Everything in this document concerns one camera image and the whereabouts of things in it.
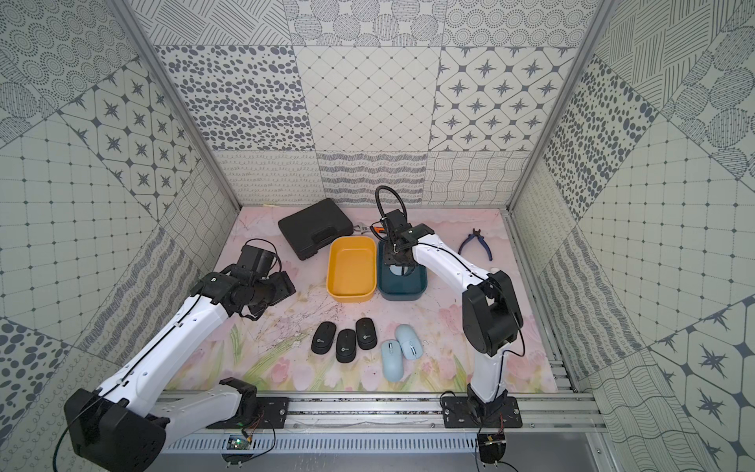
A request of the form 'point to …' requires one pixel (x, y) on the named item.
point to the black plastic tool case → (315, 227)
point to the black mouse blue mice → (366, 333)
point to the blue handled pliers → (482, 239)
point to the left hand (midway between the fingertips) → (293, 291)
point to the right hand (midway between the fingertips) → (400, 260)
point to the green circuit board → (237, 442)
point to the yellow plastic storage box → (352, 268)
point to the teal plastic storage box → (400, 282)
